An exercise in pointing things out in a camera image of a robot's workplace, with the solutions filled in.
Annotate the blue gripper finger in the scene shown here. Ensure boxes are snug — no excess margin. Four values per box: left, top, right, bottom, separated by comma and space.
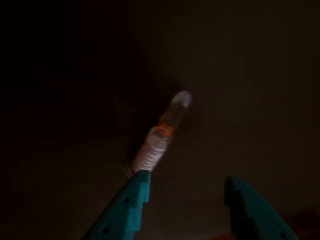
82, 169, 152, 240
224, 175, 300, 240

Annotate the small glass vial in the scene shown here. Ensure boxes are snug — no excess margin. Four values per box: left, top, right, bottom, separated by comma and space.
131, 90, 195, 176

